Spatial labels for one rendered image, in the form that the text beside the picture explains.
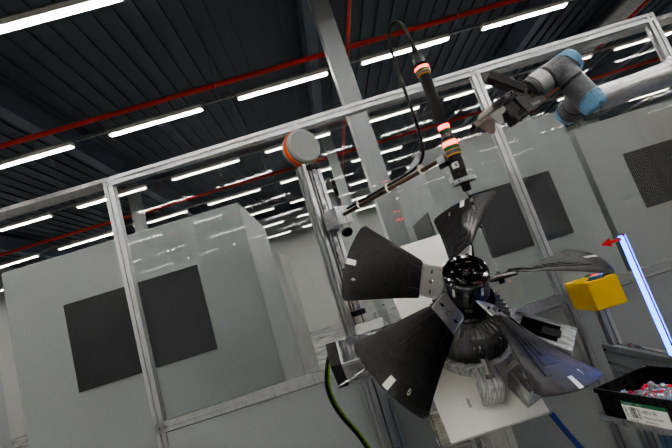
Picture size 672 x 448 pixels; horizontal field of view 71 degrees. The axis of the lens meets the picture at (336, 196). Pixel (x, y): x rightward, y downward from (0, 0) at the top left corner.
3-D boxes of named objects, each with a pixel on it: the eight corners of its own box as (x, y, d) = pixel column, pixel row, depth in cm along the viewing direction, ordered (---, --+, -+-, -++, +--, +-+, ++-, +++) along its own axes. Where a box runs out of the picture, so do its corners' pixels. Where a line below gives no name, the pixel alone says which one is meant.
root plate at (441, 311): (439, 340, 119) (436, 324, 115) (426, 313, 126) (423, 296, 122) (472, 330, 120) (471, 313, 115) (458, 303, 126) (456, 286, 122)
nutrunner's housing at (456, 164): (458, 194, 131) (404, 50, 140) (467, 192, 133) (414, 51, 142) (468, 189, 128) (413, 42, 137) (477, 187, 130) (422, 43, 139)
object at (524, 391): (528, 408, 120) (507, 387, 125) (545, 395, 121) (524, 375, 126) (529, 393, 115) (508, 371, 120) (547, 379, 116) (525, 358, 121)
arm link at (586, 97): (600, 108, 141) (574, 82, 143) (614, 94, 130) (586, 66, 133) (578, 124, 141) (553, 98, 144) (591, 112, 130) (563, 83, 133)
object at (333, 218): (326, 234, 183) (319, 213, 185) (340, 230, 187) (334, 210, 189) (340, 226, 175) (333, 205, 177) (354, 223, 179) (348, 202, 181)
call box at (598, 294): (575, 313, 159) (563, 283, 161) (603, 304, 159) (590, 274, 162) (600, 316, 143) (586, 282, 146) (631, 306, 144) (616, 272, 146)
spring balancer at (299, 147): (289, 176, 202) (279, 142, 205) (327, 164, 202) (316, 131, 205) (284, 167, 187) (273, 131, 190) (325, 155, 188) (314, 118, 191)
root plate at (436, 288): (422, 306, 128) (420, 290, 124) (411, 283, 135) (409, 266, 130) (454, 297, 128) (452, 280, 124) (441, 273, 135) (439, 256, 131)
